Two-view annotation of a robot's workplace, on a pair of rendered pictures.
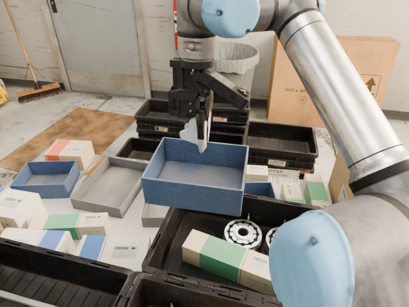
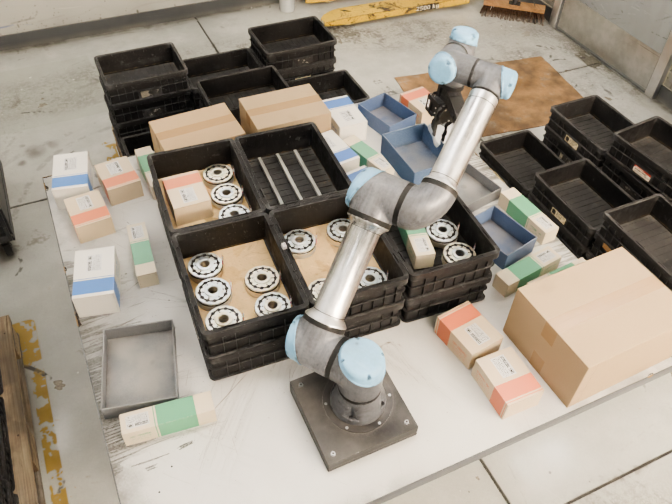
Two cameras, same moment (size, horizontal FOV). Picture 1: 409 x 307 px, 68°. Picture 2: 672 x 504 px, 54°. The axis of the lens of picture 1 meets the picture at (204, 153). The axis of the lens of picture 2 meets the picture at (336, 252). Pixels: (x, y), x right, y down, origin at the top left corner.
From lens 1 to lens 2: 1.48 m
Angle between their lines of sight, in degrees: 40
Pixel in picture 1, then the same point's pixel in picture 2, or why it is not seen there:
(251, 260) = (419, 238)
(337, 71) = (458, 127)
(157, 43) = not seen: outside the picture
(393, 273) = (376, 198)
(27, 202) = (355, 122)
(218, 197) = (405, 169)
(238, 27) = (437, 78)
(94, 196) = not seen: hidden behind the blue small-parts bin
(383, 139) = (440, 167)
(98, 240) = not seen: hidden behind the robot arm
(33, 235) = (340, 144)
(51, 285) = (322, 173)
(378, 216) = (394, 182)
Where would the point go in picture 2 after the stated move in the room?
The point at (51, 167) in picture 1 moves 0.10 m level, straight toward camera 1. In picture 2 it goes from (397, 108) to (390, 120)
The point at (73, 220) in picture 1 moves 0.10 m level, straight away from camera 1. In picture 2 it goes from (370, 154) to (379, 140)
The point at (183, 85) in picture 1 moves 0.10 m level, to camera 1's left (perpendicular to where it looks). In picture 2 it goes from (439, 94) to (416, 79)
